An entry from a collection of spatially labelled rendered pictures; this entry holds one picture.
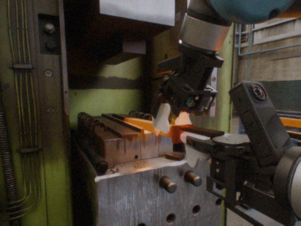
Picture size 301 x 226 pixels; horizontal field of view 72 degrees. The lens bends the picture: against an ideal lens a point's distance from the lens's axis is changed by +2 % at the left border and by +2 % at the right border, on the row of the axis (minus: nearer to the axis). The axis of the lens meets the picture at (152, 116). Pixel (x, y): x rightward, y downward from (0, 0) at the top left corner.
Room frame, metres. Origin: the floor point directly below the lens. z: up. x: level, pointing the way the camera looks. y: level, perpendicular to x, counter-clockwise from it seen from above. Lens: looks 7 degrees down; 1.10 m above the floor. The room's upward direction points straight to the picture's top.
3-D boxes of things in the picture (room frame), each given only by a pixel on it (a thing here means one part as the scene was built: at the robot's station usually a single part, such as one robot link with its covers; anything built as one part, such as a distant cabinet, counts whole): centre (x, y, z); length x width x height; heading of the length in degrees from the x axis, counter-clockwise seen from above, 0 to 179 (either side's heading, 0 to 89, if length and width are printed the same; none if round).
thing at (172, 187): (0.48, -0.04, 0.87); 0.04 x 0.03 x 0.03; 28
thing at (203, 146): (0.31, -0.09, 1.02); 0.09 x 0.05 x 0.02; 31
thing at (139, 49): (0.76, 0.12, 1.24); 0.30 x 0.07 x 0.06; 28
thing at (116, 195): (0.75, 0.08, 0.69); 0.56 x 0.38 x 0.45; 28
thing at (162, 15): (0.72, 0.12, 1.32); 0.42 x 0.20 x 0.10; 28
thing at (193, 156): (0.35, -0.07, 0.99); 0.09 x 0.03 x 0.06; 31
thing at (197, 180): (0.51, -0.11, 0.87); 0.04 x 0.03 x 0.03; 28
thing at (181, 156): (0.54, -0.06, 0.92); 0.04 x 0.03 x 0.01; 55
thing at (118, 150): (0.72, 0.12, 0.96); 0.42 x 0.20 x 0.09; 28
